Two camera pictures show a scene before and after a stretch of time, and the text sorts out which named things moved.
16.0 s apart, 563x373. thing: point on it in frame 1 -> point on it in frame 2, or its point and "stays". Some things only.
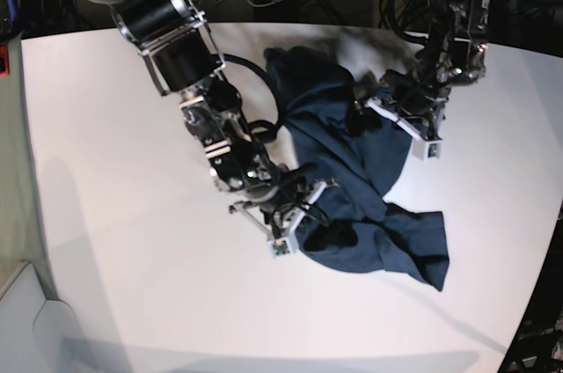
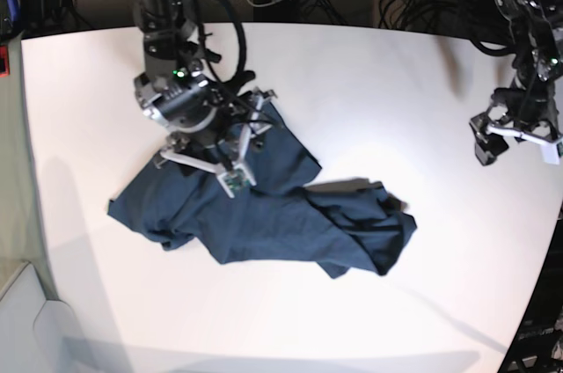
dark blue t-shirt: [353, 148] -> [275, 219]
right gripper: [418, 106] -> [522, 107]
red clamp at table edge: [4, 62] stays
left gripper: [289, 200] -> [229, 133]
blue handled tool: [12, 3] stays
